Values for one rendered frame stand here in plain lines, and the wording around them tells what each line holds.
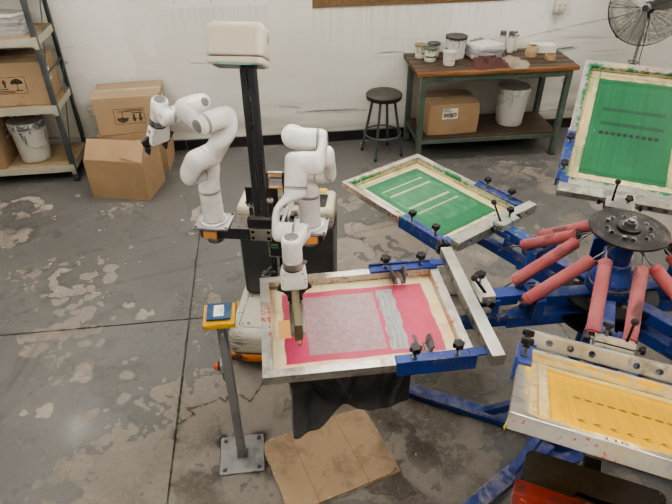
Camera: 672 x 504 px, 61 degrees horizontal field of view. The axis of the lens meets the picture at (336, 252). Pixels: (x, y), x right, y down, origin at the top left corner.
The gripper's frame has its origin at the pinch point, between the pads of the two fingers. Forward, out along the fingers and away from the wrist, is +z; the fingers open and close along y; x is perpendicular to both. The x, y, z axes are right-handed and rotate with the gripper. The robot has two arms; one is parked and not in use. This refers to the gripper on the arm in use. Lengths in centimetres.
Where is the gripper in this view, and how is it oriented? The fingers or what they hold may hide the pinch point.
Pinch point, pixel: (295, 297)
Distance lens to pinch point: 224.2
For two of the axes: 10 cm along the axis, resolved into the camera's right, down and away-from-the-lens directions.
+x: 1.2, 5.8, -8.0
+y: -9.9, 0.8, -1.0
